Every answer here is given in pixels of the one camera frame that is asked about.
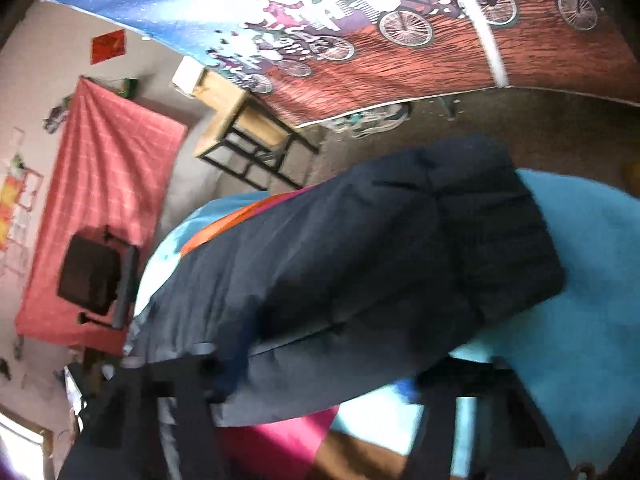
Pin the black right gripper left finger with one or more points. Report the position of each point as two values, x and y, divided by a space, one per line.
153 421

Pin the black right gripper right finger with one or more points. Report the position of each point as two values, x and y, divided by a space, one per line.
510 439

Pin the dark navy puffer jacket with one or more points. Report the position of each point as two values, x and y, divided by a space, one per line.
367 278

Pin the black office chair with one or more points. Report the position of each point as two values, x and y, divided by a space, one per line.
100 277

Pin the small wooden chair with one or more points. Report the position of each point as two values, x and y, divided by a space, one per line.
241 124

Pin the bicycle print blue curtain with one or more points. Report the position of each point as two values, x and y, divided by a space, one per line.
314 60

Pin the pink checked wall cloth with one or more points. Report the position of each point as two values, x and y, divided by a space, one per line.
112 172

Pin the wall certificates poster group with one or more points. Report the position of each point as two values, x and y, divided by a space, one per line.
19 192

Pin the red paper wall square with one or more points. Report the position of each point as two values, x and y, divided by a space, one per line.
107 46

